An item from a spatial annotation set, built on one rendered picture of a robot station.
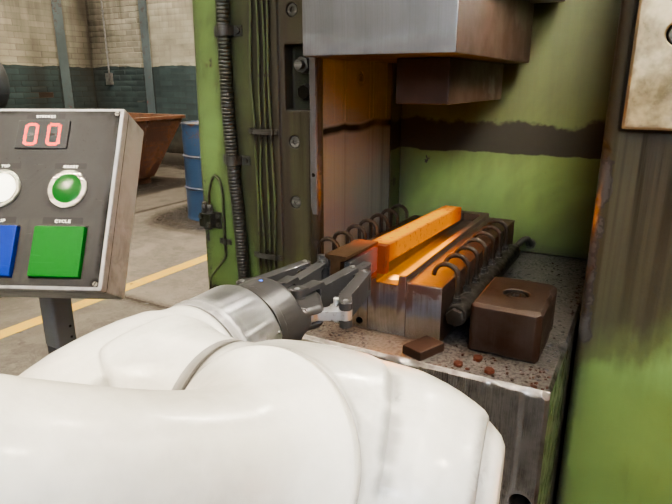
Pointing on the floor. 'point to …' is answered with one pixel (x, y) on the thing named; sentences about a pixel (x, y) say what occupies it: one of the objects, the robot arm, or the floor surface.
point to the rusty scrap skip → (155, 140)
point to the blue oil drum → (192, 168)
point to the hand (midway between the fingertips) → (353, 264)
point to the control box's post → (57, 322)
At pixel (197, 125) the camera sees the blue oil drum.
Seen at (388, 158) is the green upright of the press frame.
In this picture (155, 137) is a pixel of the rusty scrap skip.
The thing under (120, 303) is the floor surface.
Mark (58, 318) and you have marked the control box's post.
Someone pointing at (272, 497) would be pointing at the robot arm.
